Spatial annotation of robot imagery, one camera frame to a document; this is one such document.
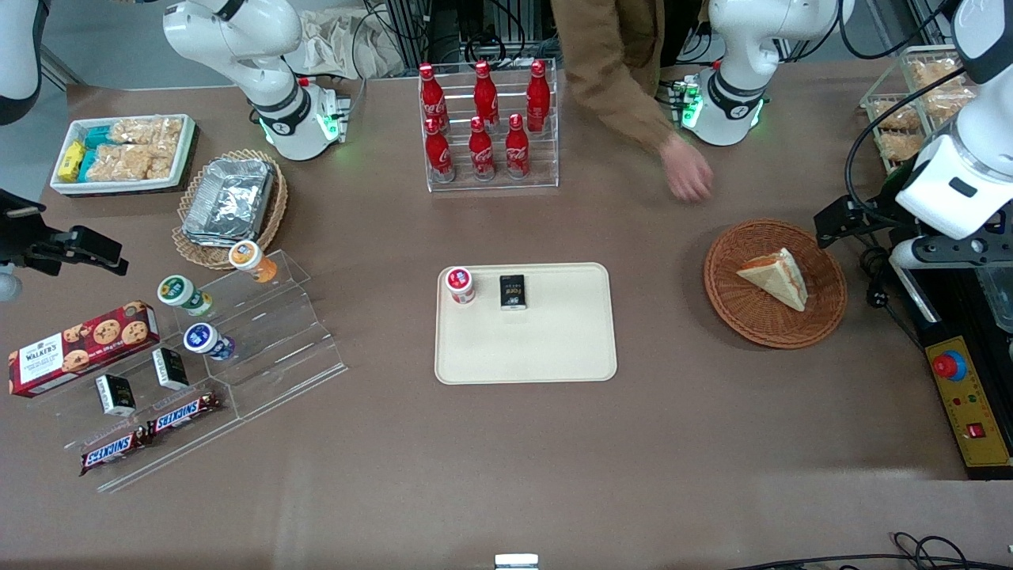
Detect yellow snack pack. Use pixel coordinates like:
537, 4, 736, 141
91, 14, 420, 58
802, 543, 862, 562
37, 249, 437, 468
57, 141, 87, 182

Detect black floor cables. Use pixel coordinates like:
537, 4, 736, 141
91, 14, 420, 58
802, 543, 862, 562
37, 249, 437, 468
728, 532, 1013, 570

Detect red lid yogurt cup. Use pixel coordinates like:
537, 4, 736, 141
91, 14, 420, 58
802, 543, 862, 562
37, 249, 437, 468
446, 267, 476, 306

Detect stacked aluminium foil trays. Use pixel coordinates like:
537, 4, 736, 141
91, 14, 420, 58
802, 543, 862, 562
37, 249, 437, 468
182, 158, 275, 246

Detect bare person hand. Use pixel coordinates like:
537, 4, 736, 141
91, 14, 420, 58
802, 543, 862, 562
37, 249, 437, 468
660, 135, 714, 203

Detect aluminium frame with cables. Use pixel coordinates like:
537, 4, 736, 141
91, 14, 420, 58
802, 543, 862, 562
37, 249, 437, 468
364, 0, 555, 70

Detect green yogurt cup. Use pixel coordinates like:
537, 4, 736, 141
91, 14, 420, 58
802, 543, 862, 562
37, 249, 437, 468
157, 275, 213, 317

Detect beige cloth bag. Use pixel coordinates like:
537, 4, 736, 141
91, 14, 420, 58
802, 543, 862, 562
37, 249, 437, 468
285, 9, 404, 78

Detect rice cracker bag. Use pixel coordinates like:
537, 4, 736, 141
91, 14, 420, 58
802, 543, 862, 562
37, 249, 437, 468
909, 59, 965, 89
109, 117, 184, 148
93, 144, 176, 182
922, 85, 979, 121
878, 131, 928, 164
871, 99, 923, 132

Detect oval light wicker basket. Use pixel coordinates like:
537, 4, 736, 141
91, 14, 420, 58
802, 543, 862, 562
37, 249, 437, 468
172, 149, 289, 271

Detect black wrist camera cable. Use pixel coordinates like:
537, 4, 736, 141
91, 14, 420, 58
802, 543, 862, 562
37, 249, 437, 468
844, 70, 968, 232

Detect white wire shelf rack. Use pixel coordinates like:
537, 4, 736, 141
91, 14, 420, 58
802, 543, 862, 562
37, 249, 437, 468
860, 45, 982, 177

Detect clear acrylic bottle rack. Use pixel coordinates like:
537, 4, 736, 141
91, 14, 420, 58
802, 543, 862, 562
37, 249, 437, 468
418, 57, 560, 193

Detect brown jacket sleeve forearm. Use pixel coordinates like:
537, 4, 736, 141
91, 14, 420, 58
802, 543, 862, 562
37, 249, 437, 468
550, 0, 710, 156

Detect red cola bottle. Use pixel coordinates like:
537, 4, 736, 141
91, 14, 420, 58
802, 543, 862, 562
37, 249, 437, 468
425, 117, 457, 184
419, 63, 449, 131
526, 59, 552, 134
505, 113, 531, 181
469, 116, 496, 183
473, 60, 500, 131

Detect clear metal-rimmed container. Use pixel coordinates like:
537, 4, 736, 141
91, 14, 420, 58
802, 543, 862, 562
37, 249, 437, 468
977, 268, 1013, 333

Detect orange yogurt cup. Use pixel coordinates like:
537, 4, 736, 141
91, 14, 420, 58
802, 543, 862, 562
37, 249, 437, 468
229, 240, 279, 284

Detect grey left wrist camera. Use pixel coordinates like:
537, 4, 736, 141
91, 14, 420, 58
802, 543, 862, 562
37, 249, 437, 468
888, 236, 1013, 272

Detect round brown wicker basket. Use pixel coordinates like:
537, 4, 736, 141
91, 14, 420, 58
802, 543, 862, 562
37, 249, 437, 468
704, 218, 848, 350

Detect beige plastic tray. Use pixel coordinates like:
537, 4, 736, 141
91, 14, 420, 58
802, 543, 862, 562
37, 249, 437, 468
434, 262, 618, 386

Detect red Walkers cookie box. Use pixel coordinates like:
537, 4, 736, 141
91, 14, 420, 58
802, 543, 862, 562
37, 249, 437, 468
8, 301, 161, 398

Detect triangular sandwich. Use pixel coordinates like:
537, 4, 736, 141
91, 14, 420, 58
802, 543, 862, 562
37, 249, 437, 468
736, 247, 809, 313

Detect clear acrylic stepped stand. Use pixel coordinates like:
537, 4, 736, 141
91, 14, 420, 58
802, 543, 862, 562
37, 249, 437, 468
47, 249, 347, 493

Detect black machine base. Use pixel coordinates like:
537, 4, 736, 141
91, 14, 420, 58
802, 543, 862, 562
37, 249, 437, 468
902, 265, 1013, 481

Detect yellow emergency stop box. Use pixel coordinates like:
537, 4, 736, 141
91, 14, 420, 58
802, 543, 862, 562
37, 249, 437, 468
924, 336, 1012, 469

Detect blue yogurt cup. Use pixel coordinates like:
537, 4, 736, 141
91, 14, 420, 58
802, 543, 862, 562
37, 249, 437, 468
184, 323, 235, 361

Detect Snickers chocolate bar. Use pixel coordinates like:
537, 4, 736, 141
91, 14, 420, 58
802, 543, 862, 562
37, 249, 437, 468
146, 390, 222, 438
79, 427, 151, 476

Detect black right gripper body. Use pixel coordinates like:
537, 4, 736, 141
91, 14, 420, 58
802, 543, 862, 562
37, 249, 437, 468
0, 188, 50, 276

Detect black power cable with plug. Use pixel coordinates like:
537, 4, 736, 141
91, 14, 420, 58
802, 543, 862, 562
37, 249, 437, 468
859, 245, 924, 349

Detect white rectangular snack bin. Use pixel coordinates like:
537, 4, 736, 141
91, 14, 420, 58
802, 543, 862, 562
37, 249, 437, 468
50, 114, 197, 196

